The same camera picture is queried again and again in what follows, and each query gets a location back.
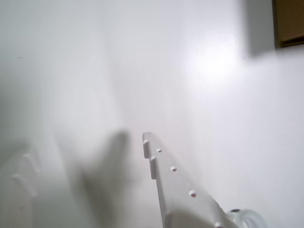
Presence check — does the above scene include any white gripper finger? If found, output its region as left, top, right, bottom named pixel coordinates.
left=142, top=132, right=238, bottom=228
left=0, top=142, right=43, bottom=228

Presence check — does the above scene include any brown cardboard box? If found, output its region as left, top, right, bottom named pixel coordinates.
left=272, top=0, right=304, bottom=49

